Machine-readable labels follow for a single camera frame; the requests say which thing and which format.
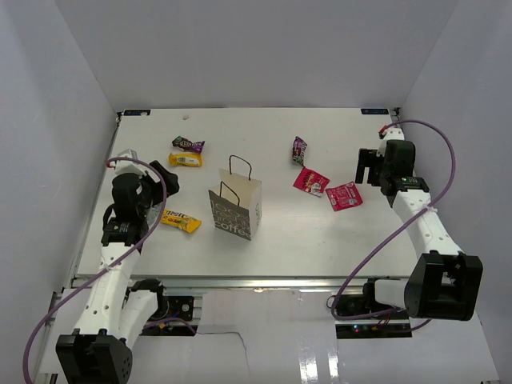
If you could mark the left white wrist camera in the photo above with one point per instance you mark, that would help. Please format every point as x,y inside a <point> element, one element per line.
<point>128,166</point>

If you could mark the yellow candy bar packet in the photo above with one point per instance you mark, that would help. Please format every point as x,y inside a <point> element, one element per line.
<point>185,159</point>

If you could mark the red snack sachet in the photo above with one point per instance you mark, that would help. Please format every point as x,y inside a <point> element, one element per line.
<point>344,196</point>

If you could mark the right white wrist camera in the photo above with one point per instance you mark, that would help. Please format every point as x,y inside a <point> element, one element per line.
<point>391,133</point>

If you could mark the purple candy packet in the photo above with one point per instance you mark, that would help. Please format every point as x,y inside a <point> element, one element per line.
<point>298,151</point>

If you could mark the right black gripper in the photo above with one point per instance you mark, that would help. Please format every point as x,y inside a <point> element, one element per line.
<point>368,158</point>

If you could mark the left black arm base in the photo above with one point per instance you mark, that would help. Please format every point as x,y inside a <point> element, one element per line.
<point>176,307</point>

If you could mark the right blue corner label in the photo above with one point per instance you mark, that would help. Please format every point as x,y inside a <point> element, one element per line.
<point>374,111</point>

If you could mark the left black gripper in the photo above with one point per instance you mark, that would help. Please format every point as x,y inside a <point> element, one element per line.
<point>170,179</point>

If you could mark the red snack packet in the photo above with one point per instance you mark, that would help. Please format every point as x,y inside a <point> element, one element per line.
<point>311,182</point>

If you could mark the blue corner label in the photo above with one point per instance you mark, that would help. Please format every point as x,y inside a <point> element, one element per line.
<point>374,111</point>
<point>136,113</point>

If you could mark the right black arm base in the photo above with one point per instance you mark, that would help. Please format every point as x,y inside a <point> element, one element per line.
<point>370,326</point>

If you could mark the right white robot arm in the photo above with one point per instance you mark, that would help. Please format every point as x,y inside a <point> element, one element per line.
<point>445,281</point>

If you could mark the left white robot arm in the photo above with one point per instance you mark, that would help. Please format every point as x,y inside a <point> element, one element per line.
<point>100,347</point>

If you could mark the left blue corner label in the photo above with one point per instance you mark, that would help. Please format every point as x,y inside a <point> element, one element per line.
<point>136,113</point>

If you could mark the dark purple snack packet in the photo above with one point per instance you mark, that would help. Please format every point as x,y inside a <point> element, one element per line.
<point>188,145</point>

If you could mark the yellow M&M snack packet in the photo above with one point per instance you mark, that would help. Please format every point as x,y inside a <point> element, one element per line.
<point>180,221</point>

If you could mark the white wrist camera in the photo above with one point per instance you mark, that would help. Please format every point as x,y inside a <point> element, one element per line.
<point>128,166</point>
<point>391,133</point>

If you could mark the grey white paper bag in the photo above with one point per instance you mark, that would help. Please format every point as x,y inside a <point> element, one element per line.
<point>236,202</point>

